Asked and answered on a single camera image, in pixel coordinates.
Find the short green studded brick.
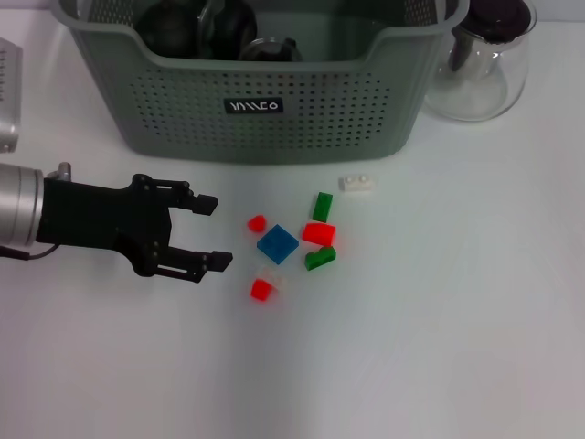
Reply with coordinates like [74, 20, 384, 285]
[303, 245, 337, 273]

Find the white plate brick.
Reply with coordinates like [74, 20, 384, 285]
[255, 266, 290, 294]

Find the small red square brick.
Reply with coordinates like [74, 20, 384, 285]
[250, 279, 273, 302]

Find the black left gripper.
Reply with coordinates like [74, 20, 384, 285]
[35, 173, 235, 285]

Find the white two-stud brick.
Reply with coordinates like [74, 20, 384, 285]
[338, 174, 376, 196]

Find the glass teacup with black sleeve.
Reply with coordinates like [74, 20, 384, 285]
[197, 0, 260, 60]
[238, 37, 303, 63]

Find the red curved slope brick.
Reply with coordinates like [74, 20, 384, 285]
[301, 221, 337, 247]

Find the long green brick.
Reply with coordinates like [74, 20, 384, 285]
[312, 191, 335, 223]

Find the black round teapot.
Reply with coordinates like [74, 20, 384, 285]
[135, 2, 202, 59]

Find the glass carafe with black lid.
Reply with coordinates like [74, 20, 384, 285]
[422, 0, 538, 123]

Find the blue square plate brick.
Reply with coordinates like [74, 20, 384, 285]
[256, 223, 301, 266]

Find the grey-green perforated storage bin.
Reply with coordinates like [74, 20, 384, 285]
[48, 0, 471, 165]

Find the black cable with silver connector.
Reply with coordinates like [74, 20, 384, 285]
[0, 243, 61, 262]

